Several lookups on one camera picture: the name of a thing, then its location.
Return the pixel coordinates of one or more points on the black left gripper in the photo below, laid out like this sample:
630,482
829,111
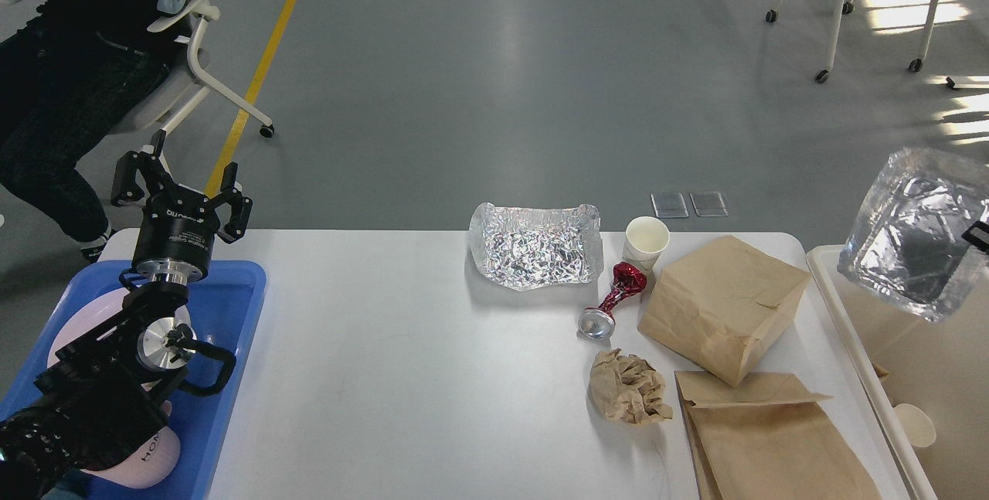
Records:
177,233

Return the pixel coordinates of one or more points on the white plastic bin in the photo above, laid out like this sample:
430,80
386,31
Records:
941,368

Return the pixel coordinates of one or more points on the red foil wrapper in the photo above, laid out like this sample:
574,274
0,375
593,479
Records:
628,281

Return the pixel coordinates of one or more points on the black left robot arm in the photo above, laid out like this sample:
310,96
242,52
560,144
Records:
104,397

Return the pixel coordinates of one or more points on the pink plastic plate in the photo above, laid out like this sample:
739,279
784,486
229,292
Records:
85,322

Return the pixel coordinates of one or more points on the white chair leg left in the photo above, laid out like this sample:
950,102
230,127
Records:
188,82

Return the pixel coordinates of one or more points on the blue plastic tray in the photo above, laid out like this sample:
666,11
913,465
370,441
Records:
225,309

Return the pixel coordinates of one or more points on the flat brown paper bag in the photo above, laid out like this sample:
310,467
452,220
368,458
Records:
767,438

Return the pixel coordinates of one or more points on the crumpled brown paper ball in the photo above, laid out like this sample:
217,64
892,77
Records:
626,388

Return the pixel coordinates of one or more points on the paper cup inside bin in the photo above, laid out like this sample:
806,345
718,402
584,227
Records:
918,427

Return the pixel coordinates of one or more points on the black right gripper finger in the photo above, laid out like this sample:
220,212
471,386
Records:
978,236

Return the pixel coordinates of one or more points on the white paper cup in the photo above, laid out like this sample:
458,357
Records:
645,239

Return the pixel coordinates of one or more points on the person leg with shoe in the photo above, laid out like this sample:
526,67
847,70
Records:
67,78

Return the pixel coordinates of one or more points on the aluminium foil container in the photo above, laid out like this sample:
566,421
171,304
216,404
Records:
906,243

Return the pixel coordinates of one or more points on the crumpled foil sheet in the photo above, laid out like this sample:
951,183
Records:
526,249

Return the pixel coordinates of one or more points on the pink mug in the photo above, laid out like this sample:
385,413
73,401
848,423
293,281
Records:
147,466

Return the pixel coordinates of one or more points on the small grey metal plate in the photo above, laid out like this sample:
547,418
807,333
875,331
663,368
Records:
669,205

